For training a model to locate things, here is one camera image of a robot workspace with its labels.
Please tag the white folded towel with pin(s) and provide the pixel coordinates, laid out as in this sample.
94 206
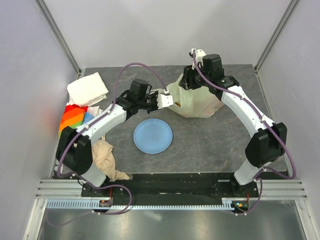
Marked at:
87 91

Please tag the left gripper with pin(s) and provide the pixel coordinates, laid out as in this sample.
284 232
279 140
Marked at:
154 95

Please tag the pale green plastic bag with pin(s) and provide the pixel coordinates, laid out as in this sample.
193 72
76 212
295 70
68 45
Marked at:
197 103

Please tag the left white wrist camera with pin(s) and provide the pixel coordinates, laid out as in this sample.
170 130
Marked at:
164 100

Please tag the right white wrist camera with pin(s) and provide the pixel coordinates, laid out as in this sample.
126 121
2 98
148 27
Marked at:
197 57

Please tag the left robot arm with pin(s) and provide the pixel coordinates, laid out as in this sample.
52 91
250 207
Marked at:
74 151

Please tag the grey slotted cable duct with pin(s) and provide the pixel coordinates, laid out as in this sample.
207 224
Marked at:
96 204

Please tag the blue plastic plate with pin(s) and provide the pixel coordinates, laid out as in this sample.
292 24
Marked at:
152 136

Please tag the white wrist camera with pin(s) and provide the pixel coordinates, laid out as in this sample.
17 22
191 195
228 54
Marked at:
164 100
197 57

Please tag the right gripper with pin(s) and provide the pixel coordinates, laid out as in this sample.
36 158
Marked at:
187 82

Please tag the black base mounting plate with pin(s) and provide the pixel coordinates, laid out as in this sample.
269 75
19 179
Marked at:
176 189

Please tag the rainbow striped cloth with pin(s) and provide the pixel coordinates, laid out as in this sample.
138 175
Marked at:
74 116

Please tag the right aluminium corner post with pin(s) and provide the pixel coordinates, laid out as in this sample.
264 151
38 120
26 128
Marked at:
276 33

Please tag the aluminium corner post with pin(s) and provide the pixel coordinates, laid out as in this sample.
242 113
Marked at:
58 35
276 33

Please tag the left aluminium corner post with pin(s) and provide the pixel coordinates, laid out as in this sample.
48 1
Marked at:
58 35

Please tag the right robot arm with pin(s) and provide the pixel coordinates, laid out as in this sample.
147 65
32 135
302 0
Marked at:
267 138

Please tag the beige crumpled cloth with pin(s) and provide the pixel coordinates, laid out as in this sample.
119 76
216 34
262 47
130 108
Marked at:
102 154

